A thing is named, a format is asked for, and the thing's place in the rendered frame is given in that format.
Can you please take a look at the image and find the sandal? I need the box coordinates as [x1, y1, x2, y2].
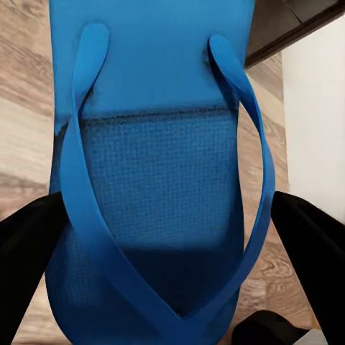
[45, 0, 275, 345]

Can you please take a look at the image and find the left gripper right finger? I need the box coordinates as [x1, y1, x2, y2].
[270, 191, 345, 345]

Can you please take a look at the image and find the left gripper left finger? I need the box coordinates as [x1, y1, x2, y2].
[0, 191, 69, 345]

